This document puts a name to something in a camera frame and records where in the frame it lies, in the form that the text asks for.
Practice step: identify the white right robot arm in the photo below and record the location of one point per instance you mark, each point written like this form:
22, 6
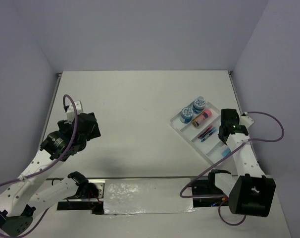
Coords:
251, 192

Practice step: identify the white compartment tray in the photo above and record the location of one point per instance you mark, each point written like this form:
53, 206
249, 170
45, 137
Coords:
213, 147

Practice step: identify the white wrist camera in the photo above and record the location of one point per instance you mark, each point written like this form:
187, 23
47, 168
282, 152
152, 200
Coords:
246, 120
70, 112

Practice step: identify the blue round jar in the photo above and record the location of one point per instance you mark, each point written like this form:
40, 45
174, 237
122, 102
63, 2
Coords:
199, 105
186, 115

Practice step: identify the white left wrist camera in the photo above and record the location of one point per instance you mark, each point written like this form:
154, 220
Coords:
70, 112

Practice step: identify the dark blue pen refill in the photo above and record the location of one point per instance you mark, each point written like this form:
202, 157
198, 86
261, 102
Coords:
208, 136

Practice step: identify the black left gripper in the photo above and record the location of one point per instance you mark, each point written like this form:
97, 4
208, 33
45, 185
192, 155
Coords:
95, 133

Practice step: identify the red pen refill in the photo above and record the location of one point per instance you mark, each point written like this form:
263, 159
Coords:
205, 132

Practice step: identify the blue highlighter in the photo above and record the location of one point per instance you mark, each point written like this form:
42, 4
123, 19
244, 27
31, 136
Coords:
226, 152

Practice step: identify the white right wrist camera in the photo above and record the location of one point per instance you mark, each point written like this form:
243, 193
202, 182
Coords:
246, 120

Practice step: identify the black metal rail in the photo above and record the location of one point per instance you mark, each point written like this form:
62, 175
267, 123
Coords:
201, 192

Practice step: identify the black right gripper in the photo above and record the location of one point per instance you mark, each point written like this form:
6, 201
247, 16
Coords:
222, 139

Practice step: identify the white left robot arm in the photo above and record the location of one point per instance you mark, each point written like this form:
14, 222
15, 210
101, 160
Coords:
22, 201

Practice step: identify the pink cap glue stick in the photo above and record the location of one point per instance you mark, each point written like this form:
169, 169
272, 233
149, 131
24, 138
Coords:
197, 121

